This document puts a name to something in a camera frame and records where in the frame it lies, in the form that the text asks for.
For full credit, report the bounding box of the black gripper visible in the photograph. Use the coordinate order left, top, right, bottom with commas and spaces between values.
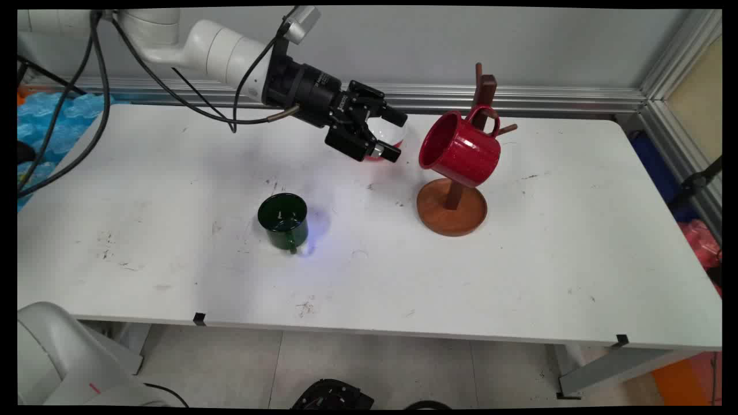
276, 59, 408, 164

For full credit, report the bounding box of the red ceramic mug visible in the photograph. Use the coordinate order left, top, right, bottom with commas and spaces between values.
419, 105, 502, 189

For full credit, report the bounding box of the red bowl with white inside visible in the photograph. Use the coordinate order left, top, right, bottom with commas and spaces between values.
362, 114, 408, 163

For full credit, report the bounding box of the brown wooden mug tree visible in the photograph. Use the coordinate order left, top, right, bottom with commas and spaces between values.
416, 62, 518, 237

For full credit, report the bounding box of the dark green enamel mug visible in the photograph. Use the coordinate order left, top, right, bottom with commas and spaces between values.
257, 193, 310, 255

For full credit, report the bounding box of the black device on floor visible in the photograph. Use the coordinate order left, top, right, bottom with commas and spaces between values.
291, 379, 375, 410

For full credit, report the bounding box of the blue box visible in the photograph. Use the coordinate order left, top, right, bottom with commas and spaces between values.
628, 131, 699, 223

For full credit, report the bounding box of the thin black rod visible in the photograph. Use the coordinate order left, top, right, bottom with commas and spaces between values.
17, 55, 87, 96

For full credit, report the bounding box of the blue foam packing sheet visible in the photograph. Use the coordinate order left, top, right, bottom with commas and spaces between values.
17, 92, 114, 212

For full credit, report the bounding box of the black tripod stand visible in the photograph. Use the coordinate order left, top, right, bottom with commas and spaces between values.
669, 156, 722, 214

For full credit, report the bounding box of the beige board panel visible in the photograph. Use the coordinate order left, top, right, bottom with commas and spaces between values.
666, 35, 722, 165

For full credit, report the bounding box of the grey table leg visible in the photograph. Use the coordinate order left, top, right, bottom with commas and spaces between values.
556, 343, 701, 399

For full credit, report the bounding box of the white machine housing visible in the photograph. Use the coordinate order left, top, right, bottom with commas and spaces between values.
17, 301, 174, 407

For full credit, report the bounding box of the orange floor mat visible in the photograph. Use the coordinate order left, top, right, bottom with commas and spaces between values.
652, 352, 722, 407

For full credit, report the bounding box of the black cable with metal connector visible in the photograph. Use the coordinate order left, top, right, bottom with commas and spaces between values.
110, 14, 301, 125

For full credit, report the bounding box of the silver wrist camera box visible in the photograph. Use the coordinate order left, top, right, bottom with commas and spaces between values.
283, 6, 321, 46

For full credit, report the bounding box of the thin black camera cable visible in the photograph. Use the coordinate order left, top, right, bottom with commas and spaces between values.
171, 20, 289, 134

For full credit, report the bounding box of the long aluminium wall rail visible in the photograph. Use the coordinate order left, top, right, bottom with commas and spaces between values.
26, 77, 646, 115

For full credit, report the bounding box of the thick black cable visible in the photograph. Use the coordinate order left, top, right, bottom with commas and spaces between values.
17, 12, 111, 199
17, 12, 99, 191

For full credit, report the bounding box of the aluminium corner post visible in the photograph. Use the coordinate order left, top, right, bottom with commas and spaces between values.
640, 9, 722, 100

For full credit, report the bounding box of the aluminium side frame rail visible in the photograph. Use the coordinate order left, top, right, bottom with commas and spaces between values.
637, 99, 722, 244

